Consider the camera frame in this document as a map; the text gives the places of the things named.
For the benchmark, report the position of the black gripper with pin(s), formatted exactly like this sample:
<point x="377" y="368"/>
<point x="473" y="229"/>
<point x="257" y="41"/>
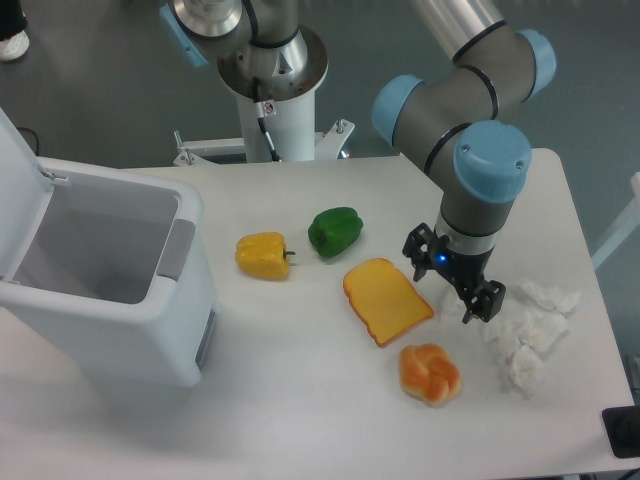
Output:
<point x="461" y="261"/>

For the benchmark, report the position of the white trash can lid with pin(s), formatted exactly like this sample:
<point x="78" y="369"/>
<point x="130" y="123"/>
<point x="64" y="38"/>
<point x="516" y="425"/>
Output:
<point x="29" y="213"/>

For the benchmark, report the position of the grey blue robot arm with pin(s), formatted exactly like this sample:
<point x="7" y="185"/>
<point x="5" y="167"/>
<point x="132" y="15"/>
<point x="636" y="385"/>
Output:
<point x="452" y="131"/>

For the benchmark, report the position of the white trash can body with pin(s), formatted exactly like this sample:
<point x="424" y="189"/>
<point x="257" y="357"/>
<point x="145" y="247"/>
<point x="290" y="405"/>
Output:
<point x="126" y="287"/>

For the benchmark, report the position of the crumpled white tissue left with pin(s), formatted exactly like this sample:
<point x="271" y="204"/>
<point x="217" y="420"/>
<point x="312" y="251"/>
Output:
<point x="452" y="308"/>

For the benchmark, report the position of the crumpled white tissue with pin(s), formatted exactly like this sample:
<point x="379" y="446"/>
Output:
<point x="452" y="308"/>
<point x="553" y="298"/>
<point x="538" y="331"/>
<point x="523" y="372"/>

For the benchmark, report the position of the toast bread slice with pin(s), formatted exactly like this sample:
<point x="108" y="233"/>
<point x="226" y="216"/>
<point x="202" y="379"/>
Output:
<point x="384" y="300"/>

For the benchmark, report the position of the crumpled white tissue middle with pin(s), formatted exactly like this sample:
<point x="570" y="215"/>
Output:
<point x="538" y="331"/>

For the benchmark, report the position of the orange knotted bread roll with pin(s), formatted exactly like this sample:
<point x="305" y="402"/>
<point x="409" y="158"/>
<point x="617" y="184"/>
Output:
<point x="426" y="372"/>

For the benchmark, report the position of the crumpled white tissue upper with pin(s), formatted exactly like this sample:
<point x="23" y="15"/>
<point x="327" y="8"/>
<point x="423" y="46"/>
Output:
<point x="553" y="298"/>

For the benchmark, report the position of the crumpled white tissue lower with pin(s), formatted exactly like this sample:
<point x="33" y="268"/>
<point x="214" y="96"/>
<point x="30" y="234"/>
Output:
<point x="523" y="372"/>

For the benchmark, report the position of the green bell pepper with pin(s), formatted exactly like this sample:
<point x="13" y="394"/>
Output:
<point x="334" y="230"/>

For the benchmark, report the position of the yellow bell pepper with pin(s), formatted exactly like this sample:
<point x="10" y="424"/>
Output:
<point x="264" y="255"/>

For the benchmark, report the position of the black device at edge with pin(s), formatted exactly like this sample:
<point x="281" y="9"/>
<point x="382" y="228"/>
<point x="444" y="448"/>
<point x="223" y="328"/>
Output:
<point x="622" y="428"/>

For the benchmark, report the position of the white shoe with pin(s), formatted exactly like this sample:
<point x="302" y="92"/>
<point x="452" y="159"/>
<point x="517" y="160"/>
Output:
<point x="15" y="47"/>

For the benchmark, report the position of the white table clamp bracket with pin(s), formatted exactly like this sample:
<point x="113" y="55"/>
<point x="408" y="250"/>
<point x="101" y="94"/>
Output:
<point x="328" y="145"/>

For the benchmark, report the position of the white frame at right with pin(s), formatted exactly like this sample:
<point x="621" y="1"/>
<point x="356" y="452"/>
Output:
<point x="621" y="227"/>

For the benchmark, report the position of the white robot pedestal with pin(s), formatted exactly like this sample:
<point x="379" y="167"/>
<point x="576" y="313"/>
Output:
<point x="274" y="89"/>

